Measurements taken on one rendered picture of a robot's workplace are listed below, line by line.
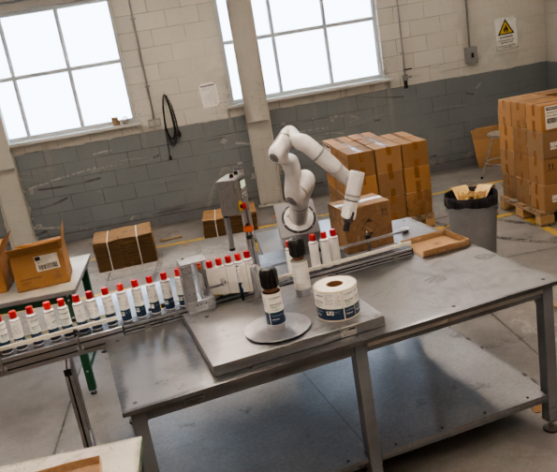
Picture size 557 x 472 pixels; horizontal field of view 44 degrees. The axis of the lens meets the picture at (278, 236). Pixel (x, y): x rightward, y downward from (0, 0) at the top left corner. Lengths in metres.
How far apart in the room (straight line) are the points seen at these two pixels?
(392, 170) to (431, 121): 2.55
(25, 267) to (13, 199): 4.42
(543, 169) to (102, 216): 5.33
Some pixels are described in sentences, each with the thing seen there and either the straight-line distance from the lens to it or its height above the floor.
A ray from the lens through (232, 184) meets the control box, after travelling 3.56.
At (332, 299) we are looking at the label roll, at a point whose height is 0.99.
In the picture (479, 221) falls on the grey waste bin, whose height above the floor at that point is 0.42.
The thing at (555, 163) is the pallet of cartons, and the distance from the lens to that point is 6.90.
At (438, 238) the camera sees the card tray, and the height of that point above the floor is 0.83.
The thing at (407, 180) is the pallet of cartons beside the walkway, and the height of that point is 0.53.
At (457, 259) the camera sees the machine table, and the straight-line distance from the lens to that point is 3.88.
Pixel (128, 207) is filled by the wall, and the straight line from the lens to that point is 9.10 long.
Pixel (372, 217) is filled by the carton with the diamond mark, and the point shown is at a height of 1.04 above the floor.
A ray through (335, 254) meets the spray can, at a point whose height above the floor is 0.95.
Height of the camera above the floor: 2.17
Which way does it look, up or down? 16 degrees down
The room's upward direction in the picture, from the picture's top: 10 degrees counter-clockwise
